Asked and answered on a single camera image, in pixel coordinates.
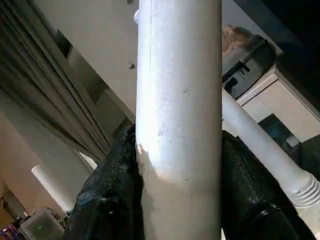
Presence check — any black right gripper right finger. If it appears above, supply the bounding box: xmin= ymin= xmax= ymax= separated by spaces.
xmin=220 ymin=131 xmax=317 ymax=240

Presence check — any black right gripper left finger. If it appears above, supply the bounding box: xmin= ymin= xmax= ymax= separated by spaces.
xmin=62 ymin=125 xmax=146 ymax=240

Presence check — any white plastic table leg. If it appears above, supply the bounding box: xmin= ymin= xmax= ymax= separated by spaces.
xmin=31 ymin=165 xmax=76 ymax=214
xmin=135 ymin=0 xmax=224 ymax=240
xmin=222 ymin=89 xmax=320 ymax=209

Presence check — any grey box with green light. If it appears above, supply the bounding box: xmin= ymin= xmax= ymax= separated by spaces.
xmin=19 ymin=209 xmax=67 ymax=240

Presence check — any white glass-door cabinet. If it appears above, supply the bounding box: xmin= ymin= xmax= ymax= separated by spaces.
xmin=235 ymin=67 xmax=320 ymax=153

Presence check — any grey carry case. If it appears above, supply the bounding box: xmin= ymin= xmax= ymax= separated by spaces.
xmin=222 ymin=31 xmax=279 ymax=101

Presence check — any grey curtain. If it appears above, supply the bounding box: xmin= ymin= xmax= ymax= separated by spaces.
xmin=0 ymin=0 xmax=137 ymax=163

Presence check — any pink plush toy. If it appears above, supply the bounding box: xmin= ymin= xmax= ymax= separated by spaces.
xmin=222 ymin=25 xmax=257 ymax=55

